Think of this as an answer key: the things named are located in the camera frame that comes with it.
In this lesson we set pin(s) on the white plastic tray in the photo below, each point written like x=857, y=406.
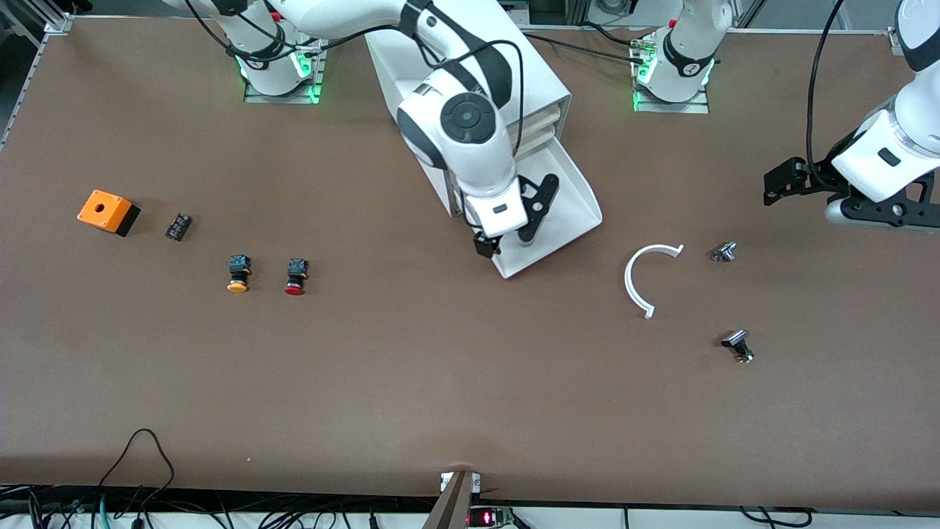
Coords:
x=565, y=213

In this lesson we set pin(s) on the device with red display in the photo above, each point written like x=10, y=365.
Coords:
x=488, y=518

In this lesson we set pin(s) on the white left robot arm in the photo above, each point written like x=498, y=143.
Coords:
x=910, y=117

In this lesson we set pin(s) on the red push button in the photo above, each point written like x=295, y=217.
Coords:
x=295, y=278

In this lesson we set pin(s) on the small black contact block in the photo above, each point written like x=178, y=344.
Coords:
x=178, y=226

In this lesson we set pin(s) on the aluminium frame profile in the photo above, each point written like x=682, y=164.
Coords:
x=57, y=26

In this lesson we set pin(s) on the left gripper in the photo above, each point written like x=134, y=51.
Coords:
x=821, y=175

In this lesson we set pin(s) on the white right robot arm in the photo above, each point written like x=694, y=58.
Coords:
x=470, y=117

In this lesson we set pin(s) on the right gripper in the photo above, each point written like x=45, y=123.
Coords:
x=485, y=245

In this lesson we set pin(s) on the grey camera post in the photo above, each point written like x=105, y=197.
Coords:
x=452, y=507

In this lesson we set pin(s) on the white curved plastic arc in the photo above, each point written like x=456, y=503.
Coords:
x=628, y=283

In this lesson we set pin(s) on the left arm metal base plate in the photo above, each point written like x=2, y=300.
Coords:
x=690, y=108

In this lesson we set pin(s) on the yellow push button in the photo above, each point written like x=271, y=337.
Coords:
x=238, y=275

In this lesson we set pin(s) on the orange button enclosure box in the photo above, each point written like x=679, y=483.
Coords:
x=103, y=209

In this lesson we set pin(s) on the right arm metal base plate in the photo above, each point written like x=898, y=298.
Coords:
x=257, y=98

